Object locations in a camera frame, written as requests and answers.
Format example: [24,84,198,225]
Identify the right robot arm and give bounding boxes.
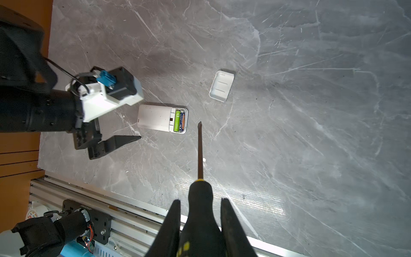
[12,190,256,257]

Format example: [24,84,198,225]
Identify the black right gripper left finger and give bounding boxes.
[145,200,181,257]

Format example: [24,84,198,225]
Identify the white air conditioner remote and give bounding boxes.
[137,105,188,134]

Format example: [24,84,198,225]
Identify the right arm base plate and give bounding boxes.
[54,199,112,245]

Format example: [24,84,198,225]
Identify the white battery cover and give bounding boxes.
[209,70,234,102]

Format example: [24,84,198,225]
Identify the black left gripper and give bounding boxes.
[1,88,141,160]

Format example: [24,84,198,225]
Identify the blue AAA battery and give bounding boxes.
[179,111,185,133]

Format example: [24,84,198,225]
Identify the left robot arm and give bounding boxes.
[1,6,143,160]

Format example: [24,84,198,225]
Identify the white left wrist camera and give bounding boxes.
[65,66,144,123]

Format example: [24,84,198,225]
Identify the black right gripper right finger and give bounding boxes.
[220,198,257,257]

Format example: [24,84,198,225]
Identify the black handled screwdriver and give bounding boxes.
[177,122,226,257]

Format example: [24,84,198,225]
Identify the blue plastic handle tool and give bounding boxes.
[59,241,94,257]

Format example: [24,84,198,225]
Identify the green AAA battery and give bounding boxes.
[173,109,181,133]

